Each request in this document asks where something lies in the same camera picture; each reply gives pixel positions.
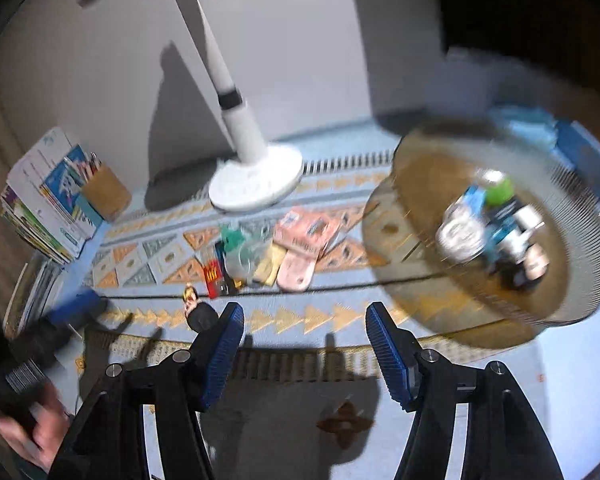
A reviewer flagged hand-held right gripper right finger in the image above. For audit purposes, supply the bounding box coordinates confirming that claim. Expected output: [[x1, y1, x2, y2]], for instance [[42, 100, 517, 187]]
[[365, 301, 566, 480]]

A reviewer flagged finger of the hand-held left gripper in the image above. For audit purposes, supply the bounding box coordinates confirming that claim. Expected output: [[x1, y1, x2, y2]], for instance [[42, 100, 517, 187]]
[[46, 290, 109, 329], [7, 321, 81, 367]]

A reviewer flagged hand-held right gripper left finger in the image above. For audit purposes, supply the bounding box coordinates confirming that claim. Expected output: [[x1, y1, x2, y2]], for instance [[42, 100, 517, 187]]
[[50, 302, 246, 480]]

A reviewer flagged black round figurine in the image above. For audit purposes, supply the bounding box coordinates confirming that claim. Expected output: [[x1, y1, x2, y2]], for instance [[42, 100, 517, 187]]
[[182, 284, 219, 334]]

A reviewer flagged red yellow striped pack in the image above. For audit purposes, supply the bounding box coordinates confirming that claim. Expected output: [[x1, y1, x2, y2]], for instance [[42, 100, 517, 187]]
[[202, 259, 222, 297]]

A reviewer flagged clear plastic piece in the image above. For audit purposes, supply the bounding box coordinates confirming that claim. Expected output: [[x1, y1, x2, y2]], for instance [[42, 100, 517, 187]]
[[225, 245, 261, 282]]

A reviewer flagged amber ribbed glass bowl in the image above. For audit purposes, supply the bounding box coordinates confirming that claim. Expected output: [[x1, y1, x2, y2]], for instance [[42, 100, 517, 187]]
[[362, 117, 600, 346]]

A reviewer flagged pink oval tag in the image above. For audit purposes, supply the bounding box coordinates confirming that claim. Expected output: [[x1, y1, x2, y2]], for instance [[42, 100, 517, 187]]
[[277, 250, 322, 292]]

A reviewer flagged teal translucent toy figure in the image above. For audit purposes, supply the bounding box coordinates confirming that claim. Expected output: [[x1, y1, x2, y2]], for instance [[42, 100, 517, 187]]
[[220, 225, 244, 257]]

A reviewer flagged clear correction tape dispenser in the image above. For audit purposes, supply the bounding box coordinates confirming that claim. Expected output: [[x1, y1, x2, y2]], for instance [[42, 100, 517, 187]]
[[437, 195, 487, 262]]

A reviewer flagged pink clear plastic packet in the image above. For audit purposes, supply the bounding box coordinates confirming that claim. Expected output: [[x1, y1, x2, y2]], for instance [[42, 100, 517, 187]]
[[272, 207, 344, 261]]

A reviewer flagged blue box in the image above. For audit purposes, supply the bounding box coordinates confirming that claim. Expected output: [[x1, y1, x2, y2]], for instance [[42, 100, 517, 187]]
[[462, 185, 487, 212]]

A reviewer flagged white charger cube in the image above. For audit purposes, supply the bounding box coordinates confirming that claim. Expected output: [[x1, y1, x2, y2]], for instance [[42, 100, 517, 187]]
[[512, 205, 544, 241]]

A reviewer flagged person's left hand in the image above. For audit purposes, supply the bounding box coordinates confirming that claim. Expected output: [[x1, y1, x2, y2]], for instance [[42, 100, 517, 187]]
[[0, 394, 72, 472]]

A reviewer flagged grey flat stack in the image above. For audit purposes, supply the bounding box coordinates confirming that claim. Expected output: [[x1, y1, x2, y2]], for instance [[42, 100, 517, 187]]
[[5, 252, 66, 336]]

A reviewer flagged patterned woven table mat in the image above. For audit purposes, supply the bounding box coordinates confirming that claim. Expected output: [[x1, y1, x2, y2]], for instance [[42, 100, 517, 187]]
[[72, 147, 600, 480]]

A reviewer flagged light blue booklet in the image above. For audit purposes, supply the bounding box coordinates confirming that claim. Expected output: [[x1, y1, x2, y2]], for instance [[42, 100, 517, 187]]
[[75, 195, 105, 228]]

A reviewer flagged wooden pen holder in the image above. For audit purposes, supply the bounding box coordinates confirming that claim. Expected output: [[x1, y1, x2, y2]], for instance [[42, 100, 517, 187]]
[[81, 166, 132, 222]]

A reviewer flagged row of books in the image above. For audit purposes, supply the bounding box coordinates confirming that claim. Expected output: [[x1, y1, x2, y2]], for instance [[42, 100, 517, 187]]
[[0, 127, 103, 266]]

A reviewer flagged white desk lamp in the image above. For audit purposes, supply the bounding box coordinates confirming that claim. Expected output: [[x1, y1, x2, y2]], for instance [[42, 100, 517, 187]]
[[160, 0, 303, 212]]

